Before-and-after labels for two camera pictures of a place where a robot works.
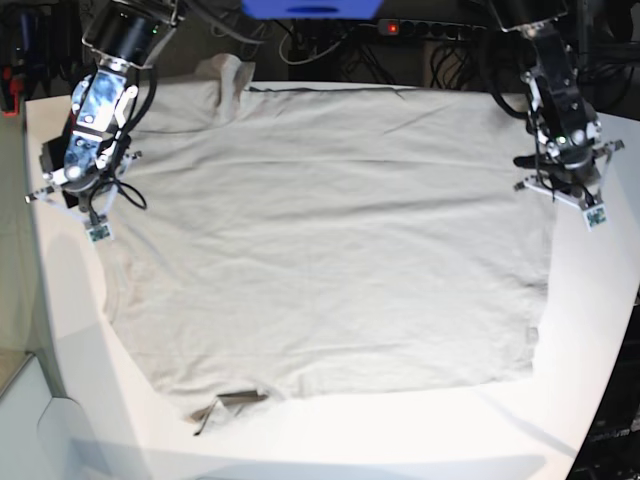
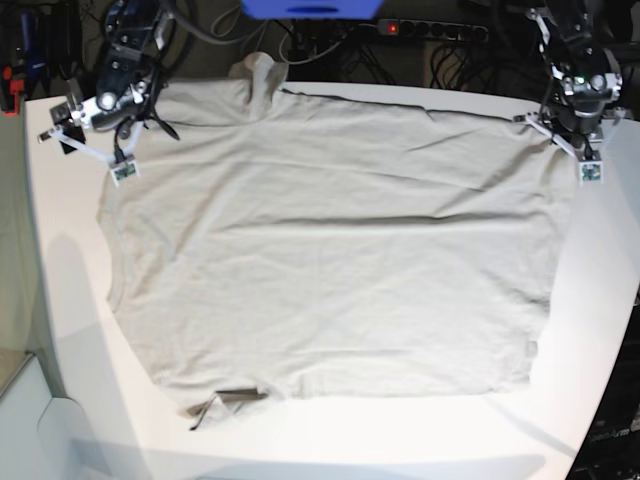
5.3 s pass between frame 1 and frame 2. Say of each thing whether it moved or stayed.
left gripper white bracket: moved
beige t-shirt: stayed
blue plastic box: stayed
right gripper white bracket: moved
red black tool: stayed
